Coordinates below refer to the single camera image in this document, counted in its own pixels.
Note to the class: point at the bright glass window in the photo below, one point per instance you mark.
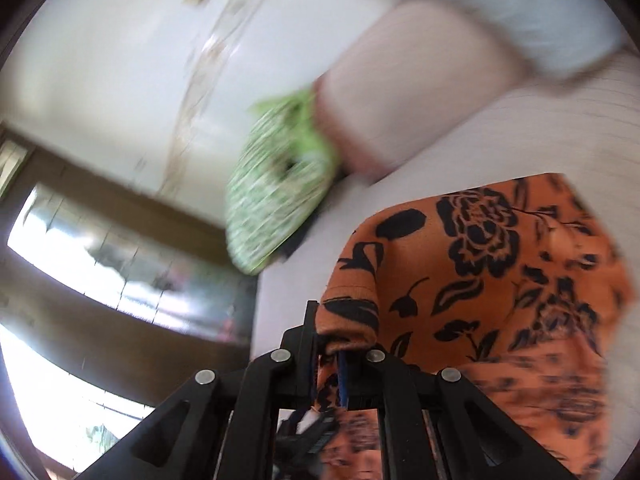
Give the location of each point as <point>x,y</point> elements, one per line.
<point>75,245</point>

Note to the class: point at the person's bare leg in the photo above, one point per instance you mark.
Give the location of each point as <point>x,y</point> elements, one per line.
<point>400,85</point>

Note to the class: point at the light blue shorts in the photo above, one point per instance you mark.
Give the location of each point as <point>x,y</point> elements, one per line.
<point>525,5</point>

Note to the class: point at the green patterned slipper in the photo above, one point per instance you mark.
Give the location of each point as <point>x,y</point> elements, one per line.
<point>270,195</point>

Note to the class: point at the pale quilted bed cover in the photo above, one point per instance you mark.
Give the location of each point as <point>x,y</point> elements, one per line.
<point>320,245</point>

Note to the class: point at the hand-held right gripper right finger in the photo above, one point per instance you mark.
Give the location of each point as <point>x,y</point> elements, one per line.
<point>343,382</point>

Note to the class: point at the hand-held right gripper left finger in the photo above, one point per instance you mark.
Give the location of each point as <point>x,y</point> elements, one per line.
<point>306,360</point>

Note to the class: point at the orange black floral garment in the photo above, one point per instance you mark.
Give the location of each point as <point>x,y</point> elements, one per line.
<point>480,305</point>

